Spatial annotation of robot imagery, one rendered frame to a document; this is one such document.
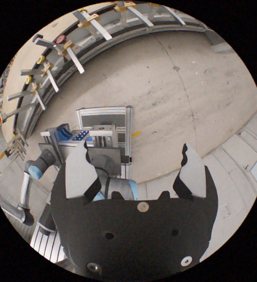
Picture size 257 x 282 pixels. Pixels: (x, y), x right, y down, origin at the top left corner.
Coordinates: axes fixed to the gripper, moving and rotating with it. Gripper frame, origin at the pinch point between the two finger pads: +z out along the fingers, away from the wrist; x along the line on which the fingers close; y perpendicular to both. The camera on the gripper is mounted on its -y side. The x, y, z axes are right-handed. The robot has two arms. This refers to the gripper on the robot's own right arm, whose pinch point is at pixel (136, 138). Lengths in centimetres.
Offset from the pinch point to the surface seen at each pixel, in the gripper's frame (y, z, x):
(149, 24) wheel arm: -52, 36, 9
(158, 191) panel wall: 187, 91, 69
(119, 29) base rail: -68, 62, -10
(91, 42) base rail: -57, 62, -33
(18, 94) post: -25, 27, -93
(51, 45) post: -48, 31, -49
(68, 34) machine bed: -71, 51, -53
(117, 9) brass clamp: -70, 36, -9
